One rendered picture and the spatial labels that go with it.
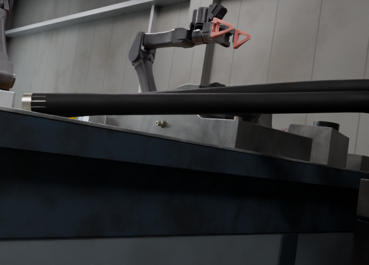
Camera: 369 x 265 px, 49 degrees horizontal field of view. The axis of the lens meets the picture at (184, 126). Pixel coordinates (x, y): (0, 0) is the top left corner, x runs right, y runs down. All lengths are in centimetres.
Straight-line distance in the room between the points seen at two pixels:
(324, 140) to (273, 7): 264
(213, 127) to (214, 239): 28
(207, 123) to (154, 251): 37
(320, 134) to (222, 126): 43
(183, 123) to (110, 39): 448
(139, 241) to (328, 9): 306
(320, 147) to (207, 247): 64
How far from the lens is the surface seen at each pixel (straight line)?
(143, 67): 165
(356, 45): 325
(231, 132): 79
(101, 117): 120
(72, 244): 49
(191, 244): 59
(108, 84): 513
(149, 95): 55
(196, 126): 86
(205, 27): 145
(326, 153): 117
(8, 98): 93
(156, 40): 163
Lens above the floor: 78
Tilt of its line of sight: 4 degrees up
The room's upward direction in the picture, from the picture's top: 9 degrees clockwise
